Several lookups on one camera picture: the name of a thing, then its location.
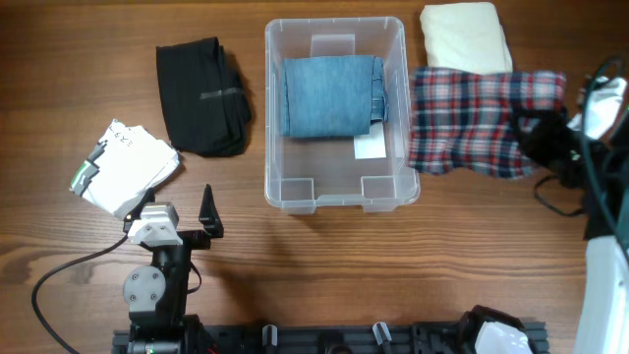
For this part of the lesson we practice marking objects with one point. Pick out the red plaid shirt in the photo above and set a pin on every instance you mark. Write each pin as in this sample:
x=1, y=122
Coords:
x=471, y=121

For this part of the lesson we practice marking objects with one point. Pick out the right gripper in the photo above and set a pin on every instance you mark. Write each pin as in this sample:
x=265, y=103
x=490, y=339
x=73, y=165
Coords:
x=551, y=123

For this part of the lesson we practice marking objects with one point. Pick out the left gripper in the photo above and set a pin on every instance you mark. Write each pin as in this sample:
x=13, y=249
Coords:
x=200, y=239

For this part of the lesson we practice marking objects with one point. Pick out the white label in bin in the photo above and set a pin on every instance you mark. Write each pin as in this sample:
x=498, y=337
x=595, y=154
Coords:
x=371, y=145

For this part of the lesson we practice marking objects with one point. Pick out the white printed shirt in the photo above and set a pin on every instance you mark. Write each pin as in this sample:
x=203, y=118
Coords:
x=124, y=164

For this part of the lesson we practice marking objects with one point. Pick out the blue denim jeans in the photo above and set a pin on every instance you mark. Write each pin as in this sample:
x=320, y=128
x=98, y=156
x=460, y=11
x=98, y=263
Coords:
x=332, y=96

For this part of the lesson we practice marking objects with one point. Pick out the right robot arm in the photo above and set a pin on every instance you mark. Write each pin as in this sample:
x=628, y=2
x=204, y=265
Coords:
x=603, y=326

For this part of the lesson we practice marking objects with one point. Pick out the black garment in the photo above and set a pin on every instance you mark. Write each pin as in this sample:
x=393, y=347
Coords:
x=203, y=99

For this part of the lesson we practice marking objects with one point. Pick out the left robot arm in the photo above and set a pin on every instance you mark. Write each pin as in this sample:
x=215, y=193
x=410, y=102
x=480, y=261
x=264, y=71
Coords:
x=157, y=293

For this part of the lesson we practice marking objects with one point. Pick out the folded cream white cloth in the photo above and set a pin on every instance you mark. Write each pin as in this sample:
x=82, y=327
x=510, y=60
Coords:
x=465, y=36

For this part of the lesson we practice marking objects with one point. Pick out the clear plastic storage bin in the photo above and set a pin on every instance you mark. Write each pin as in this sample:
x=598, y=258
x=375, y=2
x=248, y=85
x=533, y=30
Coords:
x=302, y=175

